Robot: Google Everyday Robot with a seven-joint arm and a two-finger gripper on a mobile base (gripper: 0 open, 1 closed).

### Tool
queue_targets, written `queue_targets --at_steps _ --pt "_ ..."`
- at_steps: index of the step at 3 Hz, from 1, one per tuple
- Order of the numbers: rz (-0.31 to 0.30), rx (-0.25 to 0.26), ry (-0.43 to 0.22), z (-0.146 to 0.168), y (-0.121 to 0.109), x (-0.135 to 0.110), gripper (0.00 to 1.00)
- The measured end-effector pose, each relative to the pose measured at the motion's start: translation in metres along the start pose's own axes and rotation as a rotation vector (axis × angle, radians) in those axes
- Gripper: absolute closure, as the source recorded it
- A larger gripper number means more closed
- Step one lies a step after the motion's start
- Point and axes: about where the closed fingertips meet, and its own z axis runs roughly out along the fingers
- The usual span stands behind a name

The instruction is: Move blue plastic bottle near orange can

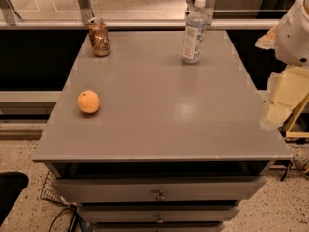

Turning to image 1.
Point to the middle grey drawer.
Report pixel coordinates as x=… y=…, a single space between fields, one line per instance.
x=131 y=214

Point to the metal window railing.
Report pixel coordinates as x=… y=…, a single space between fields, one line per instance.
x=131 y=14

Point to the metal middle drawer knob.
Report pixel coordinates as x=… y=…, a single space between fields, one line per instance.
x=159 y=219

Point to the top grey drawer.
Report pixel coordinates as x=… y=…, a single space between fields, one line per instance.
x=146 y=189

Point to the grey drawer cabinet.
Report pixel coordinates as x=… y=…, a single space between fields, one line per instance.
x=159 y=118

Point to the yellow wooden frame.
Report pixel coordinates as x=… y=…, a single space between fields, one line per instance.
x=288 y=128

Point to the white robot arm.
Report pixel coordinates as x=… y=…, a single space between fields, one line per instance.
x=290 y=41

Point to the clear blue plastic water bottle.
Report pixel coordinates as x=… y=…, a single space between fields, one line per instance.
x=195 y=27

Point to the orange fruit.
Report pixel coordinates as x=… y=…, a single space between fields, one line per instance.
x=88 y=102

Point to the black chair seat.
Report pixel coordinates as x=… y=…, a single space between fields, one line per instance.
x=11 y=186

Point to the grey drawer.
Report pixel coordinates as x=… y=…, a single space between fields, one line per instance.
x=131 y=214
x=146 y=189

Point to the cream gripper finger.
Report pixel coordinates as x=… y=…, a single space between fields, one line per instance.
x=268 y=40
x=285 y=91

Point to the metal drawer knob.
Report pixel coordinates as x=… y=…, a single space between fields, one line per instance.
x=161 y=196
x=159 y=219

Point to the metal top drawer knob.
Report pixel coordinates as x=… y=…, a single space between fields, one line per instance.
x=161 y=196

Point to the wire mesh basket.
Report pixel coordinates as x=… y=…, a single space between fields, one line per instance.
x=49 y=194

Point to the crushed orange soda can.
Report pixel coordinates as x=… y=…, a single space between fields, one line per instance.
x=98 y=34

